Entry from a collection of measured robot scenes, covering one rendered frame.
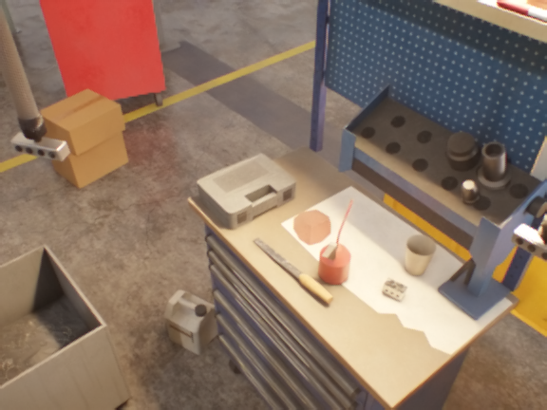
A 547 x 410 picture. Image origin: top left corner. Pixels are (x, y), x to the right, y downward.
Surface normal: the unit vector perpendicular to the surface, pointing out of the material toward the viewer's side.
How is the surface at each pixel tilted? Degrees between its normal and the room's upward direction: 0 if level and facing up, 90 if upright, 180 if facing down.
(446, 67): 90
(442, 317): 0
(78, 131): 90
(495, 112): 90
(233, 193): 0
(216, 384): 0
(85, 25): 90
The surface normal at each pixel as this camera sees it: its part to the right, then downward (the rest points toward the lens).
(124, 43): 0.37, 0.62
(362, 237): 0.00, -0.75
